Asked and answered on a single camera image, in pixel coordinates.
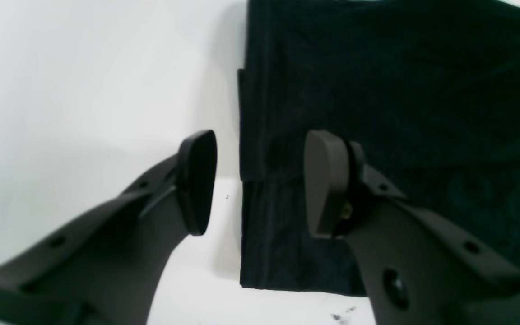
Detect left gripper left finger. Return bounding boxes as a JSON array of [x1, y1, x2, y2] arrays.
[[0, 130, 217, 325]]

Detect black T-shirt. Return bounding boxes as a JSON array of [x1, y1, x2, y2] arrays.
[[238, 0, 520, 297]]

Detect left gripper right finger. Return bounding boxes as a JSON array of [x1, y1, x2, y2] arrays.
[[305, 130, 520, 325]]

